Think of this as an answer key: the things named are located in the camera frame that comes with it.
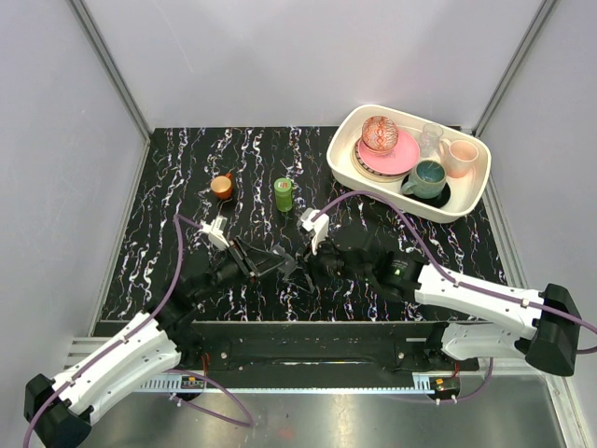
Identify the black saucer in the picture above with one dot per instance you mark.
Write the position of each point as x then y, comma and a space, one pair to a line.
438, 201

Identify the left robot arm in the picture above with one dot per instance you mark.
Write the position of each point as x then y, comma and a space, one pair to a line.
61, 410

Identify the clear weekly pill organizer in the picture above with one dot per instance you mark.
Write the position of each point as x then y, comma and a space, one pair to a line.
286, 264

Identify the teal ceramic mug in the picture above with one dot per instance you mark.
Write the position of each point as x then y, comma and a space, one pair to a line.
426, 180

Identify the pink plate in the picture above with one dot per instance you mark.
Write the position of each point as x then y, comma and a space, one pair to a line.
401, 159

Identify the green pill bottle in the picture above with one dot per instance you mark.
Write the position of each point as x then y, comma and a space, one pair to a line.
283, 190

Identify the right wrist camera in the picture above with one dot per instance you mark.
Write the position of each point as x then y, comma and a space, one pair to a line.
316, 224

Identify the small orange cup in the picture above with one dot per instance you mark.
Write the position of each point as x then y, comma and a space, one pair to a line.
222, 186

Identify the clear glass cup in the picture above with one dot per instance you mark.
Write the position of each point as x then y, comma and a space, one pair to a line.
430, 142

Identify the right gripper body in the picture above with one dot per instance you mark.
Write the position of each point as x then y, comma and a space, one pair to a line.
328, 262

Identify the cream striped plate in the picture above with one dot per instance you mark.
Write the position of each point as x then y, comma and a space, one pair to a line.
368, 173

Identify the patterned red bowl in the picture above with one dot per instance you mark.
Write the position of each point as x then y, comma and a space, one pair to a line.
379, 134

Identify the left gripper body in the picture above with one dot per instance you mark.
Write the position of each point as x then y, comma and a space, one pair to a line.
229, 270

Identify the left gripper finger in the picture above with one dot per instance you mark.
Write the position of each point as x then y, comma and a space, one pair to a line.
252, 253
268, 266

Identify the pink mug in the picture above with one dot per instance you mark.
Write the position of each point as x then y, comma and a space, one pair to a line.
458, 157

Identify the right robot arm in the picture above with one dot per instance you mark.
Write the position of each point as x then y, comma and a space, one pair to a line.
540, 326

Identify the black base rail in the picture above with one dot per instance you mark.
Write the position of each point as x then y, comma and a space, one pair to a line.
391, 346

